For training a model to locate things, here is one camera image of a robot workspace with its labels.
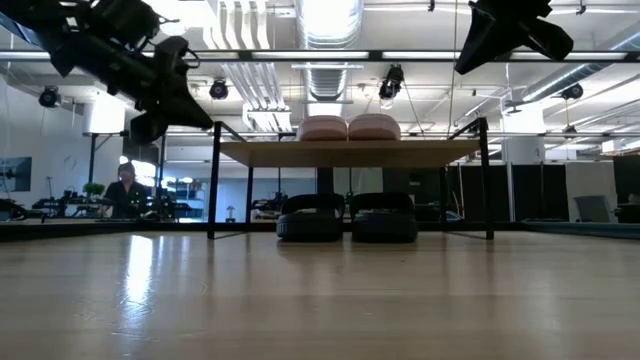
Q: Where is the wooden shelf with black frame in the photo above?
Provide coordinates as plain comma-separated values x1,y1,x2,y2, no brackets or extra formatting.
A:
207,115,496,241

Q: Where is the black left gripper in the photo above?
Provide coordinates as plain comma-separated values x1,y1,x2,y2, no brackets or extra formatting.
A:
129,35,215,147

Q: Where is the person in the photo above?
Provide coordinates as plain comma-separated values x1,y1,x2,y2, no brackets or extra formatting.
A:
102,161,151,219

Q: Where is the pink slide sandal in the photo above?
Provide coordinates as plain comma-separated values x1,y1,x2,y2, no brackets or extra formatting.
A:
297,115,349,142
347,112,403,142

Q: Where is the black partition panel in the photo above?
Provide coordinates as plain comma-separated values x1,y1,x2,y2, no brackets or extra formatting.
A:
492,163,571,222

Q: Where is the black overhead camera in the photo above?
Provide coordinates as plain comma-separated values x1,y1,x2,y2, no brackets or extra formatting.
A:
378,63,406,101

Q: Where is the black ceiling spotlight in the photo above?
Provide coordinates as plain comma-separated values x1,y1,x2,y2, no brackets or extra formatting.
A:
208,78,230,101
560,82,585,101
38,85,62,109

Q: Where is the black slide sandal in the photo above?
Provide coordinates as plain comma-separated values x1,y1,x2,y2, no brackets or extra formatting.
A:
349,191,419,244
275,193,347,243

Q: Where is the silver ventilation duct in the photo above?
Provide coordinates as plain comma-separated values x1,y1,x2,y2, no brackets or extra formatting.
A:
294,0,365,104

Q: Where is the black metal rig frame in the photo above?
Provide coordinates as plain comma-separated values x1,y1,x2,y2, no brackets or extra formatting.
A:
82,130,169,221

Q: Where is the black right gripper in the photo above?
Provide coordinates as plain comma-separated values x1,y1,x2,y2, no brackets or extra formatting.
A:
453,0,575,75

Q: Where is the wall-mounted monitor screen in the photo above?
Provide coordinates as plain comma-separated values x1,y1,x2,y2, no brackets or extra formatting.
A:
0,156,33,194

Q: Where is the white square pillar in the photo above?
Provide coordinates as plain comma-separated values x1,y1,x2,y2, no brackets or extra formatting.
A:
82,94,127,135

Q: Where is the black overhead frame bar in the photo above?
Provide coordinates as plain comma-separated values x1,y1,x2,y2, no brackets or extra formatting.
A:
0,48,640,63

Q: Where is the grey office chair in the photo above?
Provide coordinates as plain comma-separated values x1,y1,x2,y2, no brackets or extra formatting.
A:
573,194,617,224

